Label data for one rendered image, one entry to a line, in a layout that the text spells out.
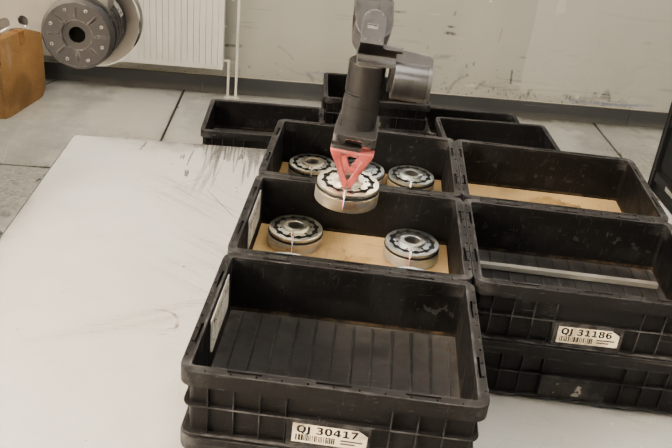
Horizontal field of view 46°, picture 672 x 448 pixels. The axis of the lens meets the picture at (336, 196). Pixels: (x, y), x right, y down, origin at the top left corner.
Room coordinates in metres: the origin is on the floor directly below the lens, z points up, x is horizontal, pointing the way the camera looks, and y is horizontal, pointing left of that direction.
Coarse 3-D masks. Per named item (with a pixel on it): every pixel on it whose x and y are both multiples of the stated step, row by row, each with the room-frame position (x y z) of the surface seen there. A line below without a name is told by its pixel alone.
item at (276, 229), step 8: (280, 216) 1.36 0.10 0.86; (288, 216) 1.36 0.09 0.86; (296, 216) 1.37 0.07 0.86; (304, 216) 1.37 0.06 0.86; (272, 224) 1.32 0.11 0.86; (280, 224) 1.33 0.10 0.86; (312, 224) 1.34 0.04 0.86; (320, 224) 1.34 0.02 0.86; (272, 232) 1.30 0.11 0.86; (280, 232) 1.30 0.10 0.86; (288, 232) 1.30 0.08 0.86; (312, 232) 1.32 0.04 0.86; (320, 232) 1.31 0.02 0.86; (288, 240) 1.27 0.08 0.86; (296, 240) 1.27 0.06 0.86; (304, 240) 1.28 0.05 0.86; (312, 240) 1.29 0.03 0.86
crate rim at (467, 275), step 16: (256, 176) 1.38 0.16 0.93; (272, 176) 1.39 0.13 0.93; (256, 192) 1.32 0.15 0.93; (384, 192) 1.38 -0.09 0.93; (400, 192) 1.38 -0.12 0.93; (416, 192) 1.39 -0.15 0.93; (240, 224) 1.19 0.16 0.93; (464, 224) 1.28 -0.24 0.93; (464, 240) 1.22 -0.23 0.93; (272, 256) 1.10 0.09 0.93; (288, 256) 1.10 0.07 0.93; (304, 256) 1.11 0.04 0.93; (464, 256) 1.18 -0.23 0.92; (400, 272) 1.09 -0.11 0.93; (416, 272) 1.09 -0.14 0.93; (432, 272) 1.10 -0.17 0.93; (464, 272) 1.11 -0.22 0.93
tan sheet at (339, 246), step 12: (264, 228) 1.36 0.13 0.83; (264, 240) 1.32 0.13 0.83; (324, 240) 1.34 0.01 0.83; (336, 240) 1.34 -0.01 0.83; (348, 240) 1.35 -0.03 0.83; (360, 240) 1.35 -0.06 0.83; (372, 240) 1.36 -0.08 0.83; (324, 252) 1.30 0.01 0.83; (336, 252) 1.30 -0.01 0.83; (348, 252) 1.30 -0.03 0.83; (360, 252) 1.31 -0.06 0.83; (372, 252) 1.31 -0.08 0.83; (444, 252) 1.34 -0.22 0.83; (384, 264) 1.27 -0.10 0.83; (444, 264) 1.30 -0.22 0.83
